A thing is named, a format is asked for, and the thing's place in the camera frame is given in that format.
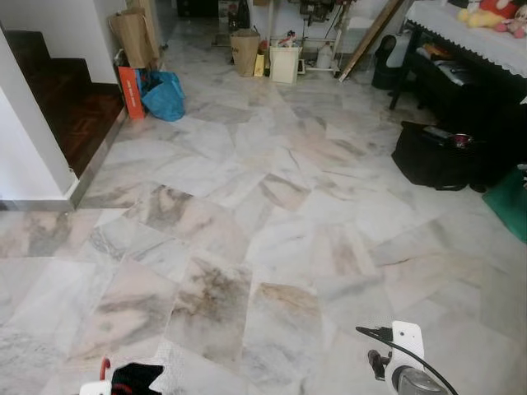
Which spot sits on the blue plastic bag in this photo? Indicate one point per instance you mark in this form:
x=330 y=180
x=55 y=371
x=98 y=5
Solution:
x=165 y=97

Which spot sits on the small brown paper bag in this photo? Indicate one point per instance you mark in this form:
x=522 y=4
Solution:
x=245 y=53

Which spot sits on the black fabric bag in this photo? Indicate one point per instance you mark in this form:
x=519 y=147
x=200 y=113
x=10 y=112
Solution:
x=432 y=160

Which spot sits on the black upright piano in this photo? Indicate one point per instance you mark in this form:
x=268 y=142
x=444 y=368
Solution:
x=478 y=99

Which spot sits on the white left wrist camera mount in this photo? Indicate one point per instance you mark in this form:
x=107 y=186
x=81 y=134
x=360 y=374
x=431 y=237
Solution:
x=95 y=388

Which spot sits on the green fabric bag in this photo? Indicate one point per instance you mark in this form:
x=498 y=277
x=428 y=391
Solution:
x=510 y=206

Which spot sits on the red plush toy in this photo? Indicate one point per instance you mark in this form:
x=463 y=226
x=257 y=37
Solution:
x=498 y=6

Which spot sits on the yellow plush toy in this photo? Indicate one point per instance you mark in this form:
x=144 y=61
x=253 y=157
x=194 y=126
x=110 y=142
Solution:
x=478 y=18

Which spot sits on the orange flat box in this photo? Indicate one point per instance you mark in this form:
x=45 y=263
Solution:
x=132 y=92

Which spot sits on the pink plush toy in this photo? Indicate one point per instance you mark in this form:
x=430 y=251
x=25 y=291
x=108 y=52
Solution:
x=515 y=23

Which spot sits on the long wooden plank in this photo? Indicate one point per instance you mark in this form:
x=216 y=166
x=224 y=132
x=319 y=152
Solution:
x=370 y=39

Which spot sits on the white waste bin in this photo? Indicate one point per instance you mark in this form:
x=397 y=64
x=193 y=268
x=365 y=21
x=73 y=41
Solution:
x=285 y=66

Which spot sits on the white lace cloth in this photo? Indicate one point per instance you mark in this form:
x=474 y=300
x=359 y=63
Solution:
x=469 y=33

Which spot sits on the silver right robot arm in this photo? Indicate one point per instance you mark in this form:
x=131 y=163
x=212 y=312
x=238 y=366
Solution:
x=416 y=383

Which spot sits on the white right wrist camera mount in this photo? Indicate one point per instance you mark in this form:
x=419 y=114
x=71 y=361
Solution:
x=406 y=341

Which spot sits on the tall brown paper bag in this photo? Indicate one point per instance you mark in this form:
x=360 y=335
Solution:
x=136 y=37

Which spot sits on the white metal frame rack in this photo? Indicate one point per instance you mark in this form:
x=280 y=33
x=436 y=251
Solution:
x=317 y=16

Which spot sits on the navy shirt with red trim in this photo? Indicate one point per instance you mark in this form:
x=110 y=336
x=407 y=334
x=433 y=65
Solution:
x=136 y=380

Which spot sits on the dark wooden staircase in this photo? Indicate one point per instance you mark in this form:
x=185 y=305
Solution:
x=74 y=107

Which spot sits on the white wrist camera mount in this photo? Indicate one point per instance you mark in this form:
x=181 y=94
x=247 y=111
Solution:
x=95 y=388
x=406 y=341

